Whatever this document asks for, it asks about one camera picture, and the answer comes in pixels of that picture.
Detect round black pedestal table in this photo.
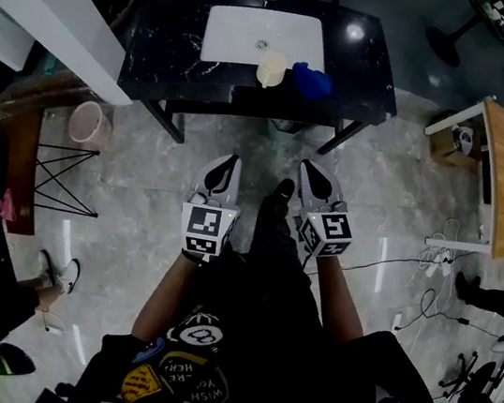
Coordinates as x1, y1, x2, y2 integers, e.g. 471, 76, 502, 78
419, 0, 504, 76

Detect black green glossy bag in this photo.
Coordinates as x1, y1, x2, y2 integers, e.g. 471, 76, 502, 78
0, 341, 41, 381

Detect open cardboard box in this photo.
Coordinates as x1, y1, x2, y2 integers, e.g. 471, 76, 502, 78
428, 122, 491, 172

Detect blue cloth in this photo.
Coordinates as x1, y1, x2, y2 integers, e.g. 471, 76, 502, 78
288, 59, 341, 103

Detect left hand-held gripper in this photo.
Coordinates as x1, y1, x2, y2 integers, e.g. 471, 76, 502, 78
174, 146, 249, 267

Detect person's left forearm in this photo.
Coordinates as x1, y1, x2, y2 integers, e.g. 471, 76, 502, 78
130, 248, 202, 347

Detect wooden side table wire legs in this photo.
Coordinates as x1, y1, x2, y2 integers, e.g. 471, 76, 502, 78
0, 101, 115, 248

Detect person's right forearm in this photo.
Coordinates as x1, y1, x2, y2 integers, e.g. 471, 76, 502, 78
303, 252, 377, 346

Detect white sink basin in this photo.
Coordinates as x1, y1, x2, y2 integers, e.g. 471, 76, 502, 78
199, 0, 334, 82

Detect cream cup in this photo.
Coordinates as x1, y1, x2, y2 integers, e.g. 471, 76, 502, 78
253, 48, 290, 94

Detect white power strip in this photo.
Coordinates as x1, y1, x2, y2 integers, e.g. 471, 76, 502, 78
422, 248, 457, 281

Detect black marble sink table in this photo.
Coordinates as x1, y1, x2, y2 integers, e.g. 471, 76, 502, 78
109, 0, 413, 177

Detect pink soft item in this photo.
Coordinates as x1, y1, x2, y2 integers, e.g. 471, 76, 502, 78
0, 187, 23, 223

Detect person's black printed shirt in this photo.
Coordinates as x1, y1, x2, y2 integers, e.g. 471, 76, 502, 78
72, 228, 456, 403

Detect pink waste bin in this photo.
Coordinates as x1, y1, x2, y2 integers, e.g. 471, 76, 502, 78
65, 97, 117, 150

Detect black power cable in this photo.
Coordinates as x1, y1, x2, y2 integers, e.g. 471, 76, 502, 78
299, 241, 504, 350

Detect person's black shoe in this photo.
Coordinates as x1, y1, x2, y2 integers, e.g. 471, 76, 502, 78
256, 174, 298, 225

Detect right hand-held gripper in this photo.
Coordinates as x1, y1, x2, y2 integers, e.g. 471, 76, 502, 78
284, 157, 364, 263

